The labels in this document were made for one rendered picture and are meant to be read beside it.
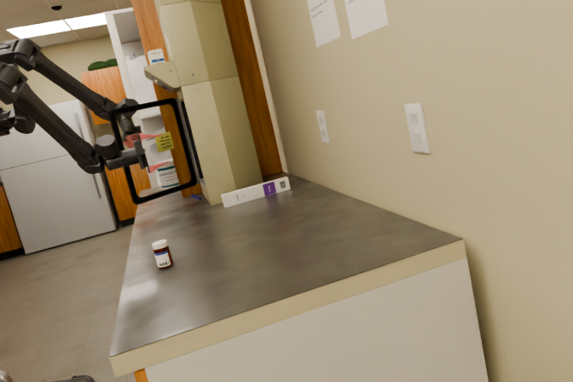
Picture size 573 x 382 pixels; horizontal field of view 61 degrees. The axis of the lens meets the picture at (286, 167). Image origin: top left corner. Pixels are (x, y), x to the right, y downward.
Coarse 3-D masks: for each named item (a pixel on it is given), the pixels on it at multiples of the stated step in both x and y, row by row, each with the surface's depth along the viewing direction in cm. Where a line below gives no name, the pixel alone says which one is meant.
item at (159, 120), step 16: (144, 112) 201; (160, 112) 206; (112, 128) 193; (128, 128) 197; (144, 128) 201; (160, 128) 206; (176, 128) 210; (128, 144) 196; (144, 144) 201; (160, 144) 205; (176, 144) 210; (160, 160) 205; (176, 160) 210; (144, 176) 201; (160, 176) 205; (176, 176) 210; (144, 192) 200
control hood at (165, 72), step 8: (160, 64) 178; (168, 64) 179; (144, 72) 192; (152, 72) 178; (160, 72) 178; (168, 72) 179; (176, 72) 180; (160, 80) 182; (168, 80) 179; (176, 80) 180; (176, 88) 183
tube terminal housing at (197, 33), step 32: (192, 32) 180; (224, 32) 195; (192, 64) 181; (224, 64) 193; (192, 96) 182; (224, 96) 190; (192, 128) 183; (224, 128) 188; (224, 160) 188; (256, 160) 204; (224, 192) 189
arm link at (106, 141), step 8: (104, 136) 162; (112, 136) 162; (96, 144) 160; (104, 144) 160; (112, 144) 160; (96, 152) 163; (104, 152) 161; (112, 152) 162; (88, 168) 165; (96, 168) 165
